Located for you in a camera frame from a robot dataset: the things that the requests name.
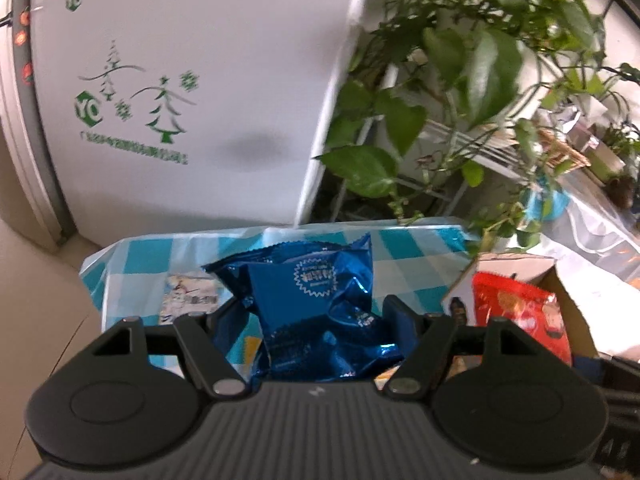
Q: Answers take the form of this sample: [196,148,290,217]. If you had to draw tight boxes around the white cartoon snack packet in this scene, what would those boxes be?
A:
[159,271,224,325]

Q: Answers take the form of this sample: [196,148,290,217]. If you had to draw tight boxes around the green leafy potted plant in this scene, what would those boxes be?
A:
[314,0,640,253]

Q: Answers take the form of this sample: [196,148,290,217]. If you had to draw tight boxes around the translucent plastic sheet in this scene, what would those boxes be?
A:
[542,180,640,361]

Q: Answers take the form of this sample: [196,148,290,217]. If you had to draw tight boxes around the blue plastic wrapping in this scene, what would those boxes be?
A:
[525,185,572,223]

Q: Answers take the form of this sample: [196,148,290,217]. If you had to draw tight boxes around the blue checked tablecloth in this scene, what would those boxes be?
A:
[80,216,483,383]

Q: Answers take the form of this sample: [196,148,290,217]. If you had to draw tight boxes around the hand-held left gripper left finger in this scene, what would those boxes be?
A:
[92,300,252,402]

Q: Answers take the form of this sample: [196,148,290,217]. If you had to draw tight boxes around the red snack packet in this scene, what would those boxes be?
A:
[472,272,574,367]

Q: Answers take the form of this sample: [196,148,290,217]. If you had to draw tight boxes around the wicker basket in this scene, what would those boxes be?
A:
[537,127,592,173]

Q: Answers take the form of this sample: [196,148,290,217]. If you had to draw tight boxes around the blue foil snack packet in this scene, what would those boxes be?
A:
[200,232,407,382]

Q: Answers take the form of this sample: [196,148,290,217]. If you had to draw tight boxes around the white cardboard box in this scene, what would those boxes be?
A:
[441,252,603,361]

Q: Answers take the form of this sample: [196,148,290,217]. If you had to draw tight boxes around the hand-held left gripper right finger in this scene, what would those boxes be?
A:
[382,295,557,402]

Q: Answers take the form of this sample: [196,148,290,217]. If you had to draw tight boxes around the white refrigerator with tree print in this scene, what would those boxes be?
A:
[0,0,378,251]

